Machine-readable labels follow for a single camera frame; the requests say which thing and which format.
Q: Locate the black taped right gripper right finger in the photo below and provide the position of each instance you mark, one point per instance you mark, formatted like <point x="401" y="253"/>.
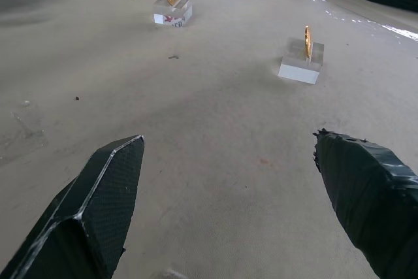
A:
<point x="369" y="200"/>

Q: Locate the clear acrylic block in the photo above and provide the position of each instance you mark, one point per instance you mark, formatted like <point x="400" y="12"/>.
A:
<point x="302" y="61"/>

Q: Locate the clear acrylic stand with print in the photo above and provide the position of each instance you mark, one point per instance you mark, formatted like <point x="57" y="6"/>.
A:
<point x="173" y="12"/>

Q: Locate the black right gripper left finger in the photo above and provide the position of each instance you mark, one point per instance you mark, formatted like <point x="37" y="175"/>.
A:
<point x="98" y="207"/>

